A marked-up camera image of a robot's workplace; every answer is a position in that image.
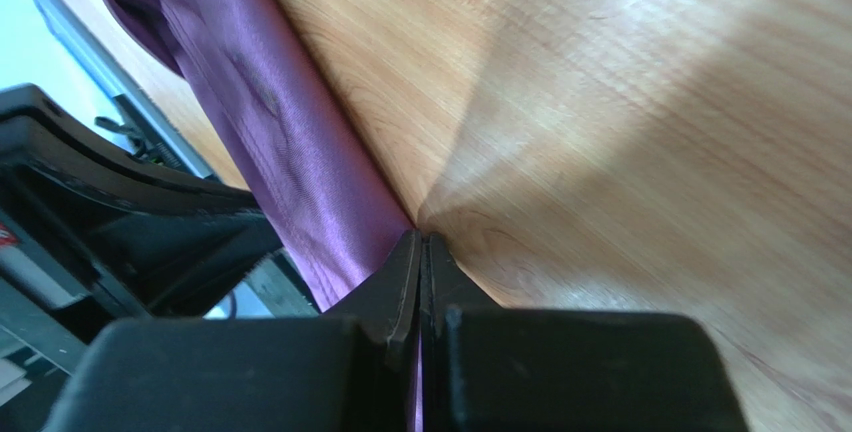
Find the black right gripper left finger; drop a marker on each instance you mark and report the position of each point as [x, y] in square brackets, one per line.
[352, 368]

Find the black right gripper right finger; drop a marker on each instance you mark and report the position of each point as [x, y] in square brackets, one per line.
[490, 368]

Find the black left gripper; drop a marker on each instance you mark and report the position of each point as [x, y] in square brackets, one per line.
[93, 234]

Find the purple cloth napkin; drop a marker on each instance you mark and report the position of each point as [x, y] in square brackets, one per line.
[275, 115]

